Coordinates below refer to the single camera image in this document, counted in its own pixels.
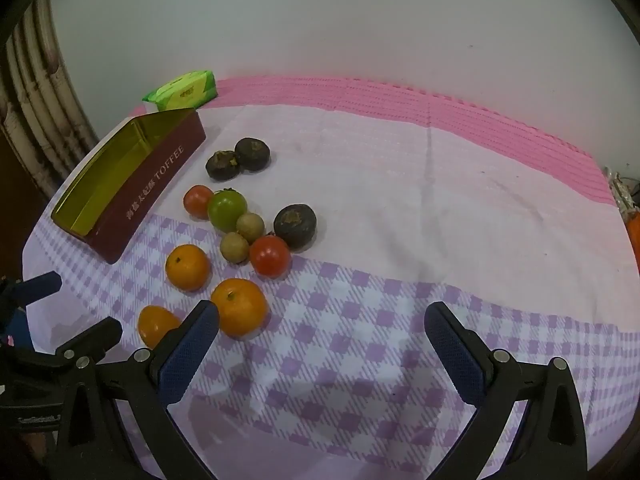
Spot orange object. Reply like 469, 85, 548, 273
625, 210, 640, 251

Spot maroon tin box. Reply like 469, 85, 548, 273
50, 107, 207, 265

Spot green tomato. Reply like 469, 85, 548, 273
207, 187, 248, 233

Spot red tomato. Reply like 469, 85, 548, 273
249, 235, 292, 278
183, 185, 215, 220

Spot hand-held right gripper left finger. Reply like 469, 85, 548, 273
54, 300, 221, 480

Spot clear plastic wrapper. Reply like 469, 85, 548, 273
602, 166, 640, 216

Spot beige ribbed curtain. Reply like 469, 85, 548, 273
0, 0, 101, 201

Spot brown wooden panel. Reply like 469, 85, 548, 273
0, 125, 51, 281

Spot orange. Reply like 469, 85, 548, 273
165, 244, 212, 292
137, 305, 182, 350
210, 278, 269, 338

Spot brown longan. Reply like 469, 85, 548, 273
220, 231, 250, 265
236, 212, 265, 243

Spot pink and purple checked cloth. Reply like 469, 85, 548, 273
22, 76, 640, 480

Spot green tissue pack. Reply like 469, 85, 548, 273
141, 70, 219, 112

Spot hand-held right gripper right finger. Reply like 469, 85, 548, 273
424, 301, 588, 480

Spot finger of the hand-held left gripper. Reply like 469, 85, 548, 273
0, 271, 63, 321
55, 316, 124, 365

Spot dark mangosteen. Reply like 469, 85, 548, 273
234, 137, 272, 172
273, 203, 317, 252
205, 150, 243, 183

